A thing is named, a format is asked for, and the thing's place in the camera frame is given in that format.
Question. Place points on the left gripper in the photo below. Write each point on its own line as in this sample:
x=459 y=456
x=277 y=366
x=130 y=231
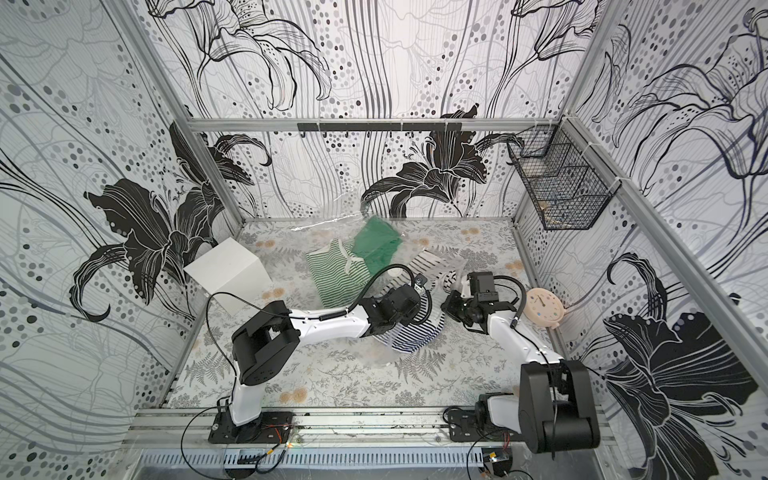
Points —
x=410 y=309

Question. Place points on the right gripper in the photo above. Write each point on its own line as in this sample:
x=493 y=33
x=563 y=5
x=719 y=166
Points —
x=455 y=306

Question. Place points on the navy white striped tank top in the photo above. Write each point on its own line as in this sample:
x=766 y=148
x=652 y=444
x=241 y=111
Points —
x=408 y=339

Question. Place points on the green white striped tank top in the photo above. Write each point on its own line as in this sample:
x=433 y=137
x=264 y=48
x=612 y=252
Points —
x=338 y=274

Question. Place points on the solid green tank top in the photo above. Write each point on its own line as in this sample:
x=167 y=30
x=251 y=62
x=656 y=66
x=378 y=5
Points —
x=376 y=244

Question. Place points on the black white striped tank top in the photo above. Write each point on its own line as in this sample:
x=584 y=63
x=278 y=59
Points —
x=435 y=273

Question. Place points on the clear plastic vacuum bag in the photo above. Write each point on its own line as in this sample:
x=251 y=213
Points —
x=347 y=230

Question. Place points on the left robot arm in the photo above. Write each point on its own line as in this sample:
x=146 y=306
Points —
x=265 y=343

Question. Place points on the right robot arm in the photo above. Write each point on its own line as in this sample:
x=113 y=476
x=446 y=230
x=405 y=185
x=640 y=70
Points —
x=553 y=408

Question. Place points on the pink round clock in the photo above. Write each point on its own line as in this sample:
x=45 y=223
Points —
x=543 y=308

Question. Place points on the white cube box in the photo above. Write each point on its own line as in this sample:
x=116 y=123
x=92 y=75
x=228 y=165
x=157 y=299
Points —
x=234 y=271

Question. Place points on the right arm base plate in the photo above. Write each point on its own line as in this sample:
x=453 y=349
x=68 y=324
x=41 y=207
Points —
x=467 y=426

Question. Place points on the black wire basket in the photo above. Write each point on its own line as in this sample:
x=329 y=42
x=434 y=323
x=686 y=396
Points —
x=564 y=187

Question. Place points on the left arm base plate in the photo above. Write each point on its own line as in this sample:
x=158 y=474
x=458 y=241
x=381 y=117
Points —
x=269 y=428

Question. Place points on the black bar on rail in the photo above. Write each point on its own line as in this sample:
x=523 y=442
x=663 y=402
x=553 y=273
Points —
x=359 y=126

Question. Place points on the white slotted cable duct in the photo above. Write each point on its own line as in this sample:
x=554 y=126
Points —
x=318 y=458

